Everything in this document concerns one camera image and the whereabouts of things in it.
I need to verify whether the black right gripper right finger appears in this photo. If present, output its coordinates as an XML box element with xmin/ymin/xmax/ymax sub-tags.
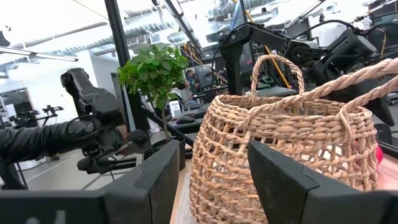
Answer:
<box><xmin>247</xmin><ymin>139</ymin><xmax>398</xmax><ymax>224</ymax></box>

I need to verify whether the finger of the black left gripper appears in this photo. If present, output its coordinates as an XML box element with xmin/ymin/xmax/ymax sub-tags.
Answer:
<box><xmin>326</xmin><ymin>76</ymin><xmax>396</xmax><ymax>127</ymax></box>

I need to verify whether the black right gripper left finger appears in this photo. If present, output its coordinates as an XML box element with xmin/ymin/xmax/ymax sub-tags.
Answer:
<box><xmin>0</xmin><ymin>139</ymin><xmax>180</xmax><ymax>224</ymax></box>

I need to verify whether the person's forearm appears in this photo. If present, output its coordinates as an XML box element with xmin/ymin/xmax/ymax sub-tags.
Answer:
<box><xmin>0</xmin><ymin>120</ymin><xmax>97</xmax><ymax>164</ymax></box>

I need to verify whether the woven straw basket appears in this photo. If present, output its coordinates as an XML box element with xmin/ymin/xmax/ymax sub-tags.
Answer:
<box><xmin>188</xmin><ymin>54</ymin><xmax>398</xmax><ymax>224</ymax></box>

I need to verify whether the black computer mouse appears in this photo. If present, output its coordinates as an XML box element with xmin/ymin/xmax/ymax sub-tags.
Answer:
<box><xmin>175</xmin><ymin>115</ymin><xmax>196</xmax><ymax>125</ymax></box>

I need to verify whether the small white device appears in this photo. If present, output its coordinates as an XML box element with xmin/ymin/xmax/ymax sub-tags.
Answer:
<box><xmin>169</xmin><ymin>100</ymin><xmax>182</xmax><ymax>118</ymax></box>

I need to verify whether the person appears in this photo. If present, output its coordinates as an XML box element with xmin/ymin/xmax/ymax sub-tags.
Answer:
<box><xmin>185</xmin><ymin>70</ymin><xmax>200</xmax><ymax>94</ymax></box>
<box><xmin>180</xmin><ymin>81</ymin><xmax>193</xmax><ymax>105</ymax></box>

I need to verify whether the green leafy plant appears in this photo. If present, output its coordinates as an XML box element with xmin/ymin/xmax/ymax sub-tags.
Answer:
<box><xmin>117</xmin><ymin>44</ymin><xmax>189</xmax><ymax>142</ymax></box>

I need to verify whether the computer monitor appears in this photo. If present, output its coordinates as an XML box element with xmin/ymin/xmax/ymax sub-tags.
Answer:
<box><xmin>194</xmin><ymin>65</ymin><xmax>215</xmax><ymax>90</ymax></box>

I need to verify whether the long ceiling light bar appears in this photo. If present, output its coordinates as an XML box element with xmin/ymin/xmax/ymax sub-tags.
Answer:
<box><xmin>0</xmin><ymin>45</ymin><xmax>79</xmax><ymax>62</ymax></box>

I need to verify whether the yellow cable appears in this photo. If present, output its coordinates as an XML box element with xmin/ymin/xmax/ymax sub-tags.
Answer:
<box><xmin>231</xmin><ymin>0</ymin><xmax>290</xmax><ymax>90</ymax></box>

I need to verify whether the black upright frame post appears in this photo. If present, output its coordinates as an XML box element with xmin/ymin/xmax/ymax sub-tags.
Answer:
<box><xmin>104</xmin><ymin>0</ymin><xmax>150</xmax><ymax>133</ymax></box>

